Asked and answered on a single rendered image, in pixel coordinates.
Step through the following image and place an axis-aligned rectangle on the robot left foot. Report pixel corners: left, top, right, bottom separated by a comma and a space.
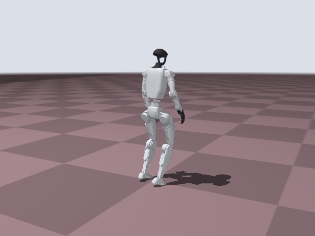
138, 172, 153, 178

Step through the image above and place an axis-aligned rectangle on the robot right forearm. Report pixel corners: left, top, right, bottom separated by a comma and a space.
172, 90, 183, 112

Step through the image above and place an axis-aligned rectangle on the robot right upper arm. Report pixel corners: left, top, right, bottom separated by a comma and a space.
164, 70, 176, 97

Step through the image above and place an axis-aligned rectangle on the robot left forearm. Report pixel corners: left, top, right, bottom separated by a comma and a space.
142, 94, 151, 108

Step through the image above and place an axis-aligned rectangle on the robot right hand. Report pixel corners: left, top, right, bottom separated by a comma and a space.
177, 109, 185, 124

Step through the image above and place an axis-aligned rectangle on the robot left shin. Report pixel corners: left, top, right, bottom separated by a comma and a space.
142, 141, 156, 174

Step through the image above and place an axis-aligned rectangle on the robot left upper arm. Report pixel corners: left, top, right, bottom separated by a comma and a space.
142, 69, 148, 95

